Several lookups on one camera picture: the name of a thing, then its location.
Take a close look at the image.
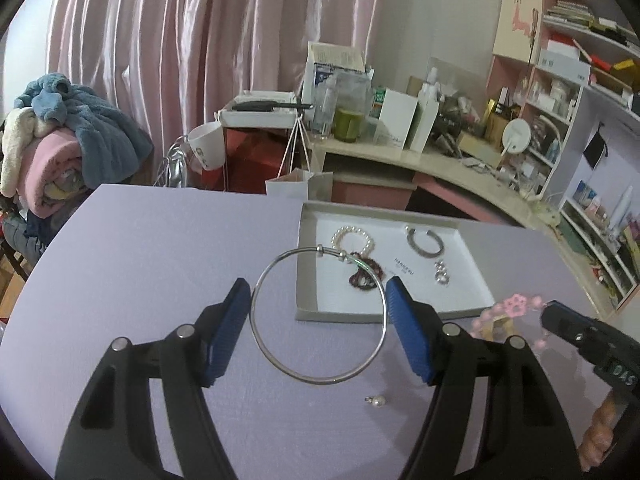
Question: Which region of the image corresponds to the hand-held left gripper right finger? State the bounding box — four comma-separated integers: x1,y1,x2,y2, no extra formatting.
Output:
384,276,583,480

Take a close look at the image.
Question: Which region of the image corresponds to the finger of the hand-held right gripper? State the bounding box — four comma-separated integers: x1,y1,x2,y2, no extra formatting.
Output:
541,300,608,361

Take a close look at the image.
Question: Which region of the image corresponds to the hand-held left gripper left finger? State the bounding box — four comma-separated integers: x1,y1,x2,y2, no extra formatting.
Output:
54,277,253,480

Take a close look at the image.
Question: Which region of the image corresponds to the shallow grey cardboard box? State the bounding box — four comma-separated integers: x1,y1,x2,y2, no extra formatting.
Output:
294,201,497,323

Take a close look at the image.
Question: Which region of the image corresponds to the pink bead bracelet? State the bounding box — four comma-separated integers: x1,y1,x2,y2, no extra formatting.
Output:
470,294,551,353

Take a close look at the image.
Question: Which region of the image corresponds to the dark red bead bracelet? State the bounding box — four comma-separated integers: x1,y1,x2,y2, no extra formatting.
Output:
346,250,386,292

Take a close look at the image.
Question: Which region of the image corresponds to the wide silver cuff bangle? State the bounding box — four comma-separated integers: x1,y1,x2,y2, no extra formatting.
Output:
404,225,446,258

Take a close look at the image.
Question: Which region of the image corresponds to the white pearl bracelet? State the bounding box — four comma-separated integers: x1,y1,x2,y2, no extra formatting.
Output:
331,226,376,258

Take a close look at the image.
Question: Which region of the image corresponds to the thin silver bangle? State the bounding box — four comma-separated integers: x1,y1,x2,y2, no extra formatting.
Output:
249,244,391,386

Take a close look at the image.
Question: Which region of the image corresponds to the person's right hand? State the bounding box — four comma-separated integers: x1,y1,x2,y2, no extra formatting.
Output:
577,395,621,471

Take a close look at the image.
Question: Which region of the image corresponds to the white paper shopping bag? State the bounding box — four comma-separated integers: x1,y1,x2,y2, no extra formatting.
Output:
265,115,335,201

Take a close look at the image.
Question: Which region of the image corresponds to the pink and white bookshelf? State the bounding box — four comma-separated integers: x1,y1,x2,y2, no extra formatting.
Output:
492,0,640,311

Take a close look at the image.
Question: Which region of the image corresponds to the beige corner desk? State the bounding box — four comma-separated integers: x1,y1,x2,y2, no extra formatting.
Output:
305,132,640,311

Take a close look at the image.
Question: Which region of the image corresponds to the red storage box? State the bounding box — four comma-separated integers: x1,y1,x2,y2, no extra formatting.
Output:
225,127,306,193

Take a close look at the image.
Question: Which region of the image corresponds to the white mug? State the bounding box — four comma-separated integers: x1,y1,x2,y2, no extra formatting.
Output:
186,121,226,171

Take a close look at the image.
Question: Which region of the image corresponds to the green glass jar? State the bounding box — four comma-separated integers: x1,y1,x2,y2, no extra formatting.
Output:
334,107,362,143

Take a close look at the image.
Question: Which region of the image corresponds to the white carton box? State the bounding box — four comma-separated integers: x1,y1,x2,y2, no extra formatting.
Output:
378,88,420,150

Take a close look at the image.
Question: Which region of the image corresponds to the white tray with black tool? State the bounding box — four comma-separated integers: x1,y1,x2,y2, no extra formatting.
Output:
217,91,313,128

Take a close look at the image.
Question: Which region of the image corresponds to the blue fleece blanket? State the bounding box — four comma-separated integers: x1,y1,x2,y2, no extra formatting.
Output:
15,74,153,186

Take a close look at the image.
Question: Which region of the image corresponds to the pink rolled blanket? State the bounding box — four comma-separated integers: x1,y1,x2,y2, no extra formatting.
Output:
22,137,86,216

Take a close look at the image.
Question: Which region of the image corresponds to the clear acrylic box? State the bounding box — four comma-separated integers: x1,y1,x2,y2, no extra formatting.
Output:
427,57,493,111

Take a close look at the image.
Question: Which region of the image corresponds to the cream blanket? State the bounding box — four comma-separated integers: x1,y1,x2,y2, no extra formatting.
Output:
0,110,41,196

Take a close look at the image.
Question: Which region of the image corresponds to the pink curtain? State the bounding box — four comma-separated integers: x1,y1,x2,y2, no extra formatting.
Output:
47,0,386,191

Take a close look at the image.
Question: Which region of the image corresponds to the black drawstring pouch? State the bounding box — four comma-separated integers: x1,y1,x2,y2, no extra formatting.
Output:
584,122,607,170

